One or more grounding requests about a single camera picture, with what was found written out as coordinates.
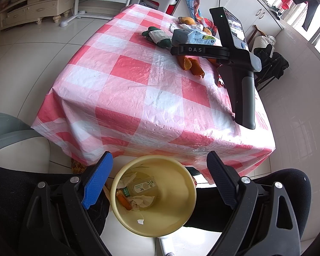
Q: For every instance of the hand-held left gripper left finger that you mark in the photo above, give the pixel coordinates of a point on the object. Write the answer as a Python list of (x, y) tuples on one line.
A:
[(96, 184)]

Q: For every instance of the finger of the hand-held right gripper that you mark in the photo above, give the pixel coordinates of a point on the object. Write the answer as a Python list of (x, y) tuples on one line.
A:
[(177, 51)]

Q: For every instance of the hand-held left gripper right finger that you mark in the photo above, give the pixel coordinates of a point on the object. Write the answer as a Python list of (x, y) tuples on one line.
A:
[(221, 181)]

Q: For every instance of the light blue milk carton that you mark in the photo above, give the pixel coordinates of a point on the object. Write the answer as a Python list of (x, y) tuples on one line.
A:
[(200, 36)]

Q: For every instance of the long orange peel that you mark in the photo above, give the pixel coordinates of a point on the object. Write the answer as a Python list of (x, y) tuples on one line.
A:
[(124, 202)]

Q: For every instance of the white tissue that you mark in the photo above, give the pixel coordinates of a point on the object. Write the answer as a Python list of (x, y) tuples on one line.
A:
[(128, 180), (141, 200), (194, 27)]

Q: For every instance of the yellow waste bin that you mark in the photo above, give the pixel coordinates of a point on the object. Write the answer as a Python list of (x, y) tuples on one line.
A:
[(170, 197)]

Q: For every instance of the curled orange peel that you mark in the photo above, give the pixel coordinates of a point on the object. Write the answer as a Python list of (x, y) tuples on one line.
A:
[(197, 69), (212, 61), (184, 62)]

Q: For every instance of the green cloth pouch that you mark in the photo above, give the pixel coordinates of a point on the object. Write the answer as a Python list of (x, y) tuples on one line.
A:
[(164, 43)]

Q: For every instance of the dark wooden chair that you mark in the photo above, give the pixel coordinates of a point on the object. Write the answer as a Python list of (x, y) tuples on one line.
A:
[(266, 82)]

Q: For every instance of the clear plastic bottle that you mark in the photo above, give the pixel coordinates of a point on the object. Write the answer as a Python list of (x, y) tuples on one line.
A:
[(142, 185)]

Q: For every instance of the white cloth bag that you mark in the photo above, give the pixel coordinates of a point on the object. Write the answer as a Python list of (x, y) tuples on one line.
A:
[(261, 42)]

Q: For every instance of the pink checked tablecloth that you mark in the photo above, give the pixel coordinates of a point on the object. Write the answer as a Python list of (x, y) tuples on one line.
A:
[(122, 90)]

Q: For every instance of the white cupboard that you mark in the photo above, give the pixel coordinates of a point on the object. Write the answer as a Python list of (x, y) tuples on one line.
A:
[(256, 5)]

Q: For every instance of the grey white chair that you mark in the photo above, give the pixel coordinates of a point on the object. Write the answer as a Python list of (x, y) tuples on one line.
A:
[(10, 141)]

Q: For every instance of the black hanging garment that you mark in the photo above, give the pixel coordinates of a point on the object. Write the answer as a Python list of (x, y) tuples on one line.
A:
[(310, 10)]

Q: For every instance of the cream television cabinet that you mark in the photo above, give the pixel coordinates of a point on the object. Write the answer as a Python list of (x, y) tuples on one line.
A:
[(37, 8)]

